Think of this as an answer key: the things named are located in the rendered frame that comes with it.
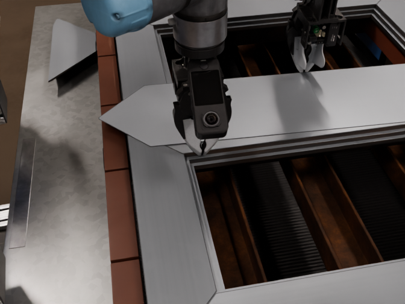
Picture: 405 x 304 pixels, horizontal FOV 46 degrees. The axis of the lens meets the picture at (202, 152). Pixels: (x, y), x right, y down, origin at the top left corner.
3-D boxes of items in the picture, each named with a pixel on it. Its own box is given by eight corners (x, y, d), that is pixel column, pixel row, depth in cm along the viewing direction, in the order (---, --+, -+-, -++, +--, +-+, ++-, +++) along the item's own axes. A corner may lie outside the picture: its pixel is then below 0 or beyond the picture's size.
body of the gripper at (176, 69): (216, 85, 80) (218, 18, 72) (228, 117, 74) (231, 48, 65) (171, 90, 79) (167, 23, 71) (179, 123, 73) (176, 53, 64)
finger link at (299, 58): (296, 88, 95) (302, 47, 88) (286, 71, 99) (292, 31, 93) (311, 86, 95) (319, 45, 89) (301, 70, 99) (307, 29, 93)
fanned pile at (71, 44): (96, 15, 150) (94, 3, 147) (101, 88, 121) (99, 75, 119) (56, 19, 148) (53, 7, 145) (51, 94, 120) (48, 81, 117)
